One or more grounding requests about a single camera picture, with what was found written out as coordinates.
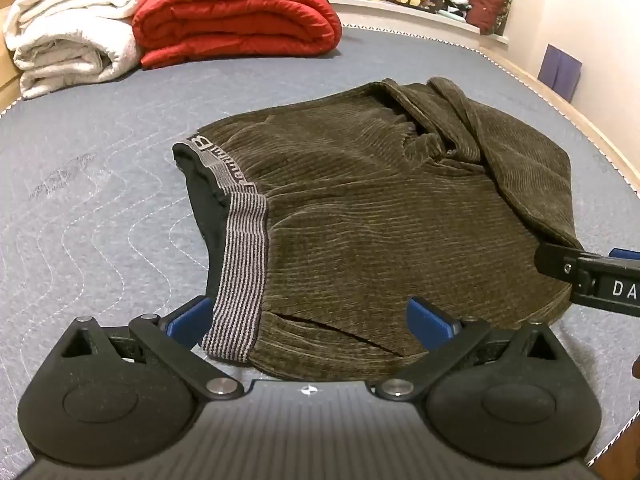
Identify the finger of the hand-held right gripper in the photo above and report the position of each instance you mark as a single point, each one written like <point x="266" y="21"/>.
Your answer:
<point x="552" y="260"/>

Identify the purple paper sheet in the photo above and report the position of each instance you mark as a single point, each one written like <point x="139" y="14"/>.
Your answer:
<point x="562" y="72"/>

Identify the panda plush toy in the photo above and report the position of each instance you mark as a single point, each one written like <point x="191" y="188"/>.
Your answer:
<point x="457" y="2"/>

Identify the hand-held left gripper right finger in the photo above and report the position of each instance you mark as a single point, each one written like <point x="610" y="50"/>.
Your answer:
<point x="430" y="320"/>

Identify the folded white blanket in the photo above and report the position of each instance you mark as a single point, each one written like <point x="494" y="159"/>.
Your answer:
<point x="70" y="35"/>

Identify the folded red comforter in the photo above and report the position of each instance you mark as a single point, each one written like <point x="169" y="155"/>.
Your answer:
<point x="235" y="20"/>

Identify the maroon pillow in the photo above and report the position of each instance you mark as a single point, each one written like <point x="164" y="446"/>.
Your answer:
<point x="492" y="2"/>

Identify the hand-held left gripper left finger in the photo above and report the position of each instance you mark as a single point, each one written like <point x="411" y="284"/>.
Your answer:
<point x="187" y="322"/>

